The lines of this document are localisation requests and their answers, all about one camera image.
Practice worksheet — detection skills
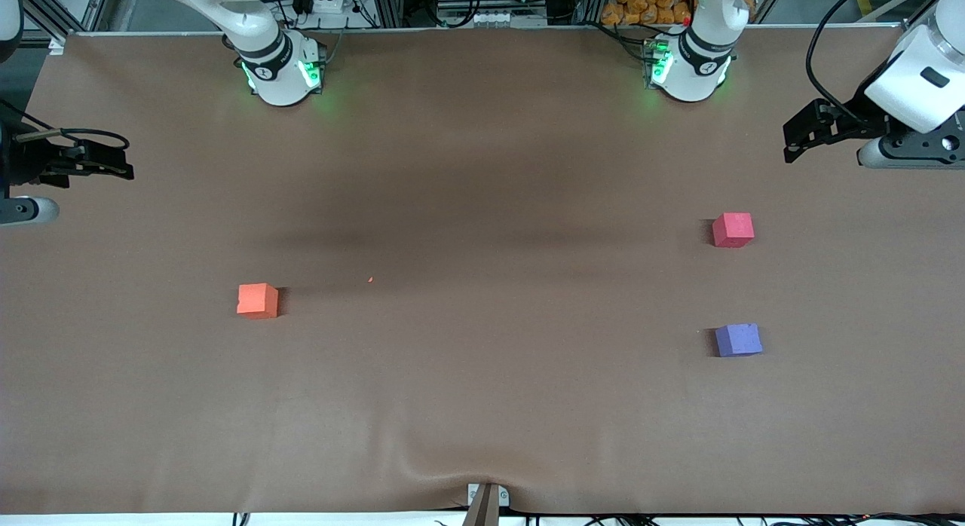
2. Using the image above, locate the orange foam block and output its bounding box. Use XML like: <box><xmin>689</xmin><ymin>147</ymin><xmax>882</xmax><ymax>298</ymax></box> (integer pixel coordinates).
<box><xmin>237</xmin><ymin>283</ymin><xmax>279</xmax><ymax>320</ymax></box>

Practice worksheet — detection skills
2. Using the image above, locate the brown mounting pole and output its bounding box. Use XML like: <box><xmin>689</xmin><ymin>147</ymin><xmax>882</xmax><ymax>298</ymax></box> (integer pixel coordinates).
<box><xmin>461</xmin><ymin>485</ymin><xmax>501</xmax><ymax>526</ymax></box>

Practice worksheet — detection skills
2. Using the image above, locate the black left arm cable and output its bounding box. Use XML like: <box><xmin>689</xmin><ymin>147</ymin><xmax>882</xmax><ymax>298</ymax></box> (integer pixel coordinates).
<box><xmin>805</xmin><ymin>0</ymin><xmax>884</xmax><ymax>129</ymax></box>

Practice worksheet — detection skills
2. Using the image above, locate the brown table cloth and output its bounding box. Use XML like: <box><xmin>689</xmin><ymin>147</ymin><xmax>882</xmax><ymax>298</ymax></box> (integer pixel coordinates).
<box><xmin>0</xmin><ymin>29</ymin><xmax>965</xmax><ymax>516</ymax></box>

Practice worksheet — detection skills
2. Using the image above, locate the pile of orange objects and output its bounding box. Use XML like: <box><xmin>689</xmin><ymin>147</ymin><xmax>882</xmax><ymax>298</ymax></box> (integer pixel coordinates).
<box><xmin>601</xmin><ymin>0</ymin><xmax>696</xmax><ymax>26</ymax></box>

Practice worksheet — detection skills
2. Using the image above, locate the long white power strip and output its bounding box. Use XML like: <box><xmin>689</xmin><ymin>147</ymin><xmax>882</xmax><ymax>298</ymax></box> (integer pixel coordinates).
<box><xmin>437</xmin><ymin>11</ymin><xmax>507</xmax><ymax>27</ymax></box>

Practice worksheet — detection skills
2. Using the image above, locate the pink foam block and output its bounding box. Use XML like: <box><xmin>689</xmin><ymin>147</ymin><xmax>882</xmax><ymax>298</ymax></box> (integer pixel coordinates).
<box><xmin>712</xmin><ymin>213</ymin><xmax>755</xmax><ymax>249</ymax></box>

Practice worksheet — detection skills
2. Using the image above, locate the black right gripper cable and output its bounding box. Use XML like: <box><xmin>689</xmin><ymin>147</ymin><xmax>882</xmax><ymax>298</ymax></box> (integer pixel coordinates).
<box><xmin>0</xmin><ymin>98</ymin><xmax>130</xmax><ymax>151</ymax></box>

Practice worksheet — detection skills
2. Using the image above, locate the purple foam block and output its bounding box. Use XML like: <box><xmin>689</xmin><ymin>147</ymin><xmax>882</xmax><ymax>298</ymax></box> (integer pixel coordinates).
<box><xmin>714</xmin><ymin>323</ymin><xmax>764</xmax><ymax>358</ymax></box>

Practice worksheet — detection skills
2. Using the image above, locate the silver metal bracket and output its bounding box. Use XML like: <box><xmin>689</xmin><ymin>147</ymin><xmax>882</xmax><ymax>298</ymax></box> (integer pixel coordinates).
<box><xmin>467</xmin><ymin>483</ymin><xmax>510</xmax><ymax>509</ymax></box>

